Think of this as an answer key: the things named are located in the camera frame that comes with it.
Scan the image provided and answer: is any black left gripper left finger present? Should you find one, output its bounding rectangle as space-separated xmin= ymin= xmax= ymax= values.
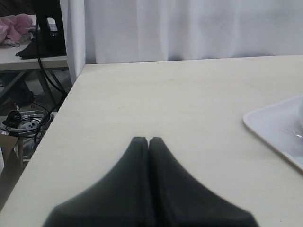
xmin=44 ymin=137 xmax=150 ymax=227

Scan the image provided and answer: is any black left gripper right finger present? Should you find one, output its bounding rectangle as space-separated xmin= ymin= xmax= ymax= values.
xmin=148 ymin=137 xmax=258 ymax=227

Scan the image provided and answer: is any white plastic tray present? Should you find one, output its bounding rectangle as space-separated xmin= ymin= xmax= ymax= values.
xmin=243 ymin=95 xmax=303 ymax=173

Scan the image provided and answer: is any dark stand behind curtain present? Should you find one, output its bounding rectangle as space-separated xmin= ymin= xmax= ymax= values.
xmin=16 ymin=0 xmax=66 ymax=59

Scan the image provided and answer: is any grey side table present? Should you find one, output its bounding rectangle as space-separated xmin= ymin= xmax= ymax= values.
xmin=0 ymin=41 xmax=68 ymax=106

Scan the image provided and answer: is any pink cloth on side table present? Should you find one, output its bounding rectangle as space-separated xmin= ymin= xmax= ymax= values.
xmin=0 ymin=14 xmax=33 ymax=43

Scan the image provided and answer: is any black cable beside table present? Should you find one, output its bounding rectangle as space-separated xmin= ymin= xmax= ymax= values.
xmin=34 ymin=14 xmax=68 ymax=112

